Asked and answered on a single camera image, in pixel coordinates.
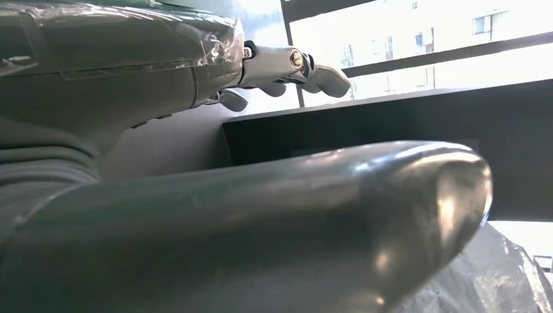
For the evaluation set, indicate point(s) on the grey plastic parcel red print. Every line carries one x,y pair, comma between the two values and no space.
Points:
488,281

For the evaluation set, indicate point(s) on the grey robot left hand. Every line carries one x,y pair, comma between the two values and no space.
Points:
259,224

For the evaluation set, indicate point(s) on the black inbound scanner machine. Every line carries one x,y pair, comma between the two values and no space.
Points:
389,121

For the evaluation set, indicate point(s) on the dark window frame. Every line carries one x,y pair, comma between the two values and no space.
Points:
432,57

